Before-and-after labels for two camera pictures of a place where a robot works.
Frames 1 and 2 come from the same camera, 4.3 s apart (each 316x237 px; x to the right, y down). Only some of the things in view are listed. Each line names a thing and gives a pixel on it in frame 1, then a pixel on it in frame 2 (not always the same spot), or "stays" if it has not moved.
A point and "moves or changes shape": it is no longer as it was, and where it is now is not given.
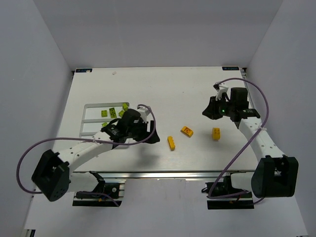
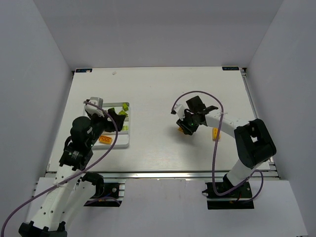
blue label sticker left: [83, 70] stays
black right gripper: [217, 110] -> [187, 127]
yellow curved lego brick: [216, 134] stays
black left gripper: [145, 131] -> [111, 122]
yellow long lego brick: [171, 142] moves or changes shape
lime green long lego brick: [112, 112] stays
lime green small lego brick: [125, 106] stays
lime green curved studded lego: [121, 113] stays
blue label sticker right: [230, 68] stays
